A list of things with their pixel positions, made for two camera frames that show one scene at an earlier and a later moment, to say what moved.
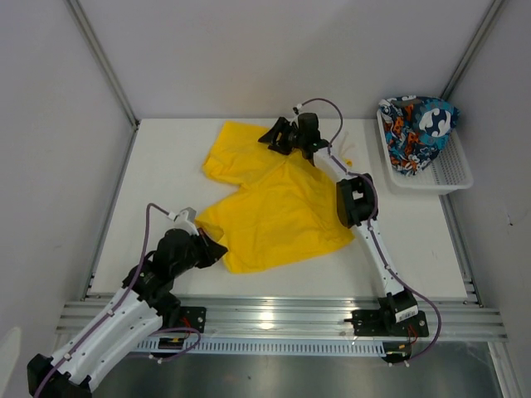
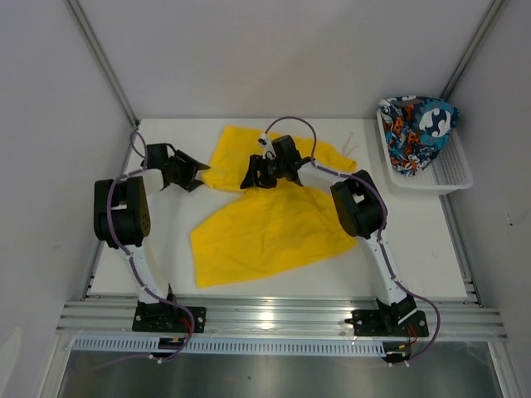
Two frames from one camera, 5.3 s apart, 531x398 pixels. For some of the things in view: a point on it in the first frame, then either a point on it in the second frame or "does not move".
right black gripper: x=282 y=126 to x=251 y=178
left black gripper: x=211 y=250 to x=191 y=167
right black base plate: x=370 y=323 does not move
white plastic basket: x=449 y=170 does not move
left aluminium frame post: x=94 y=43 does not move
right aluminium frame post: x=471 y=49 does not move
